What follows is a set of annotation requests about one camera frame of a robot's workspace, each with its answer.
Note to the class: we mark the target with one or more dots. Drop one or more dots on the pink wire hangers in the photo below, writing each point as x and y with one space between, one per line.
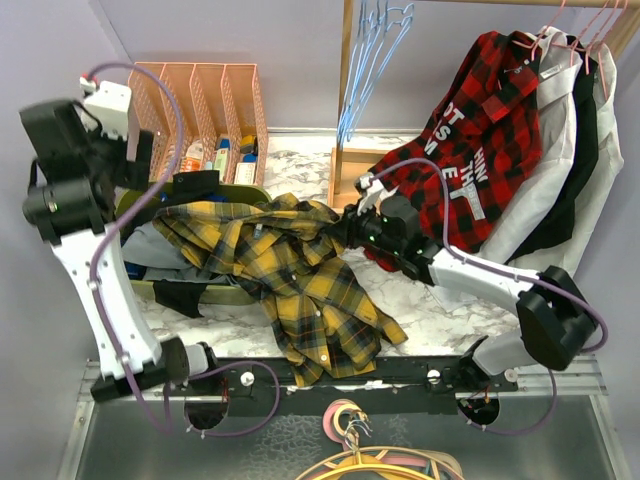
580 35

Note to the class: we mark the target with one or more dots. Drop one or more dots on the small boxes in organizer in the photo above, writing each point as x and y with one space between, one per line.
236 165

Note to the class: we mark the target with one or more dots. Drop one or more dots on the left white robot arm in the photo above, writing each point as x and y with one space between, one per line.
71 202

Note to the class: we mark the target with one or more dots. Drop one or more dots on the black shirt in bin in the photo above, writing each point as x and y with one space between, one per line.
182 296

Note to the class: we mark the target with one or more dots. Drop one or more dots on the wooden clothes rack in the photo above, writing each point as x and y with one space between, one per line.
346 163

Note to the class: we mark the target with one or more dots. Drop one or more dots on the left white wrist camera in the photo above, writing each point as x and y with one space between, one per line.
107 107

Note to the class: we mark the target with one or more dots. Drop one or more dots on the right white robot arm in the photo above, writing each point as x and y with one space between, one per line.
555 321

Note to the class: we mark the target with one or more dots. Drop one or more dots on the blue wire hangers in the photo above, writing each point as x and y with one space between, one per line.
372 31

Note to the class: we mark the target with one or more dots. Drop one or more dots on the green plastic laundry bin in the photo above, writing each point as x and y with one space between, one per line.
213 294

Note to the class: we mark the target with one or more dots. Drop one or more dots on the black hanging shirt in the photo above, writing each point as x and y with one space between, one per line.
558 226

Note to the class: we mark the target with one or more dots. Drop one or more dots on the yellow plaid shirt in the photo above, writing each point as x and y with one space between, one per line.
280 254

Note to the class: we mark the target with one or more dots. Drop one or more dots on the black mounting rail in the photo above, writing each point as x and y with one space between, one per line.
415 384

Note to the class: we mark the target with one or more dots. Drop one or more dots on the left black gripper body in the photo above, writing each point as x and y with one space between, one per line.
108 154

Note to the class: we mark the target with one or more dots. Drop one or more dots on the pile of coloured hangers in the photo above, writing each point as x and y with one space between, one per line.
345 423

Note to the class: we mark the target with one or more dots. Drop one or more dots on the red black plaid shirt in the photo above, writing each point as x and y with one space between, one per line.
479 144

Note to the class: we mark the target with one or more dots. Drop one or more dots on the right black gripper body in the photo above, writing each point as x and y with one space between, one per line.
366 228

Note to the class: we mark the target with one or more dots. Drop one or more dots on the white hanging shirt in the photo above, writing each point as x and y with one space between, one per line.
590 201

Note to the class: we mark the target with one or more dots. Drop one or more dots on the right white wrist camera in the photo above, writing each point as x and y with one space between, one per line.
370 189

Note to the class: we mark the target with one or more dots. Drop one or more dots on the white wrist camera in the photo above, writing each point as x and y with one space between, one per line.
107 107
370 189

